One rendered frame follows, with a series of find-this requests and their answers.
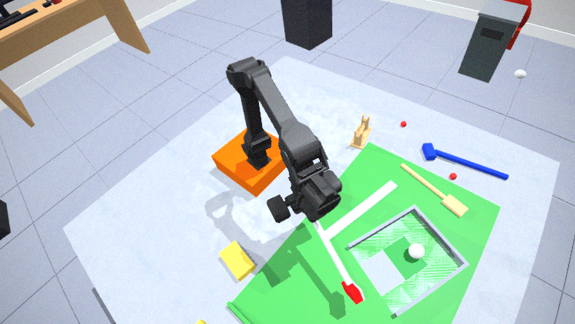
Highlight white flat strip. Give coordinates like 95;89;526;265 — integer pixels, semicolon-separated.
324;181;398;240

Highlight green flat mat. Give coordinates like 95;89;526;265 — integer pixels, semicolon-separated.
232;142;501;324

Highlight blue putter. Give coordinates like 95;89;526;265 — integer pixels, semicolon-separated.
422;143;509;180

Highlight white golf ball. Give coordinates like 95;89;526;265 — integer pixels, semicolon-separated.
409;243;425;259

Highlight red putter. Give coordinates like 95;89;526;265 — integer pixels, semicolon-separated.
312;220;365;305

